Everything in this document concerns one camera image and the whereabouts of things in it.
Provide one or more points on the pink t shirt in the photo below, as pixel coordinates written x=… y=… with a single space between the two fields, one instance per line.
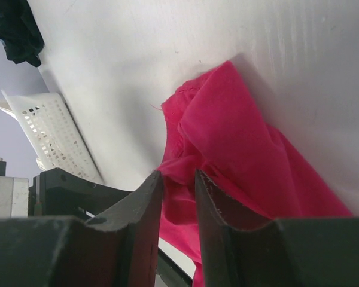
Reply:
x=214 y=125

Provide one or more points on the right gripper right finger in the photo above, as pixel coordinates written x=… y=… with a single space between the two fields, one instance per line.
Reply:
x=242 y=248

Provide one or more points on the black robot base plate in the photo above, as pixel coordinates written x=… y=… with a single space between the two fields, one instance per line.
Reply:
x=170 y=273

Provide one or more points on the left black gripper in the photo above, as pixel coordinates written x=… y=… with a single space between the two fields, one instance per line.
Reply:
x=58 y=193

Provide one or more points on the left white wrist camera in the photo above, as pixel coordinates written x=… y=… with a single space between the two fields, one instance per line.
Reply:
x=14 y=194

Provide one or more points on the white plastic laundry basket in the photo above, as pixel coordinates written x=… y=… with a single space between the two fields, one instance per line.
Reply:
x=49 y=127

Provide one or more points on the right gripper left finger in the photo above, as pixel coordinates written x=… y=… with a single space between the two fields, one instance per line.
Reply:
x=117 y=247

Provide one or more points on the black t shirt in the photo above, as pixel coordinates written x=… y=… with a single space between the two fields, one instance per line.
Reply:
x=19 y=33

